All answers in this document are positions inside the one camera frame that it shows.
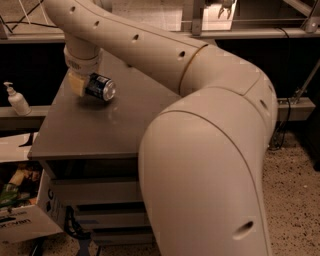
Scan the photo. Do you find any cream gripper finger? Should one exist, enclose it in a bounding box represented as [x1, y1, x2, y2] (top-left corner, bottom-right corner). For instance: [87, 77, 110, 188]
[68, 71, 89, 97]

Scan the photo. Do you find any grey drawer cabinet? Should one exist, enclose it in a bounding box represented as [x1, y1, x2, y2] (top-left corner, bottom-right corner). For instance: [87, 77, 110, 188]
[29, 53, 179, 245]

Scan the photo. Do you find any white pump bottle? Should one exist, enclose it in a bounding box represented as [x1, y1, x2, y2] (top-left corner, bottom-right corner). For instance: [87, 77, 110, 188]
[4, 82, 31, 116]

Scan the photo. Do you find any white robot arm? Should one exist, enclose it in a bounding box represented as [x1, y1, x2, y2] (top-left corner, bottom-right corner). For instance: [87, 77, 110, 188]
[45, 0, 278, 256]

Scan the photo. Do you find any black cable bundle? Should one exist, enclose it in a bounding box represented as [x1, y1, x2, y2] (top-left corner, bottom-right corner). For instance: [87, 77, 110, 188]
[64, 206, 92, 240]

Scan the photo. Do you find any blue pepsi can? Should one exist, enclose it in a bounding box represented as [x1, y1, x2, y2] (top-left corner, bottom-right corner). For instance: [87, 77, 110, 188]
[85, 73, 116, 101]

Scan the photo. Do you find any grey metal rail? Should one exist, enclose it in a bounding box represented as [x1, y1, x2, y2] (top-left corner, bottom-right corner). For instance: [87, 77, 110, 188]
[0, 28, 307, 44]

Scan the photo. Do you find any black floor cable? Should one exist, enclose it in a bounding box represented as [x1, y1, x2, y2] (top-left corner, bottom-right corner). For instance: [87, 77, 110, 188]
[0, 14, 58, 31]

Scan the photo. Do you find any white cardboard box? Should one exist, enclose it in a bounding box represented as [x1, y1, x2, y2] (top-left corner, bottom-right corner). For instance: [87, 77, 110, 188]
[0, 133, 65, 243]

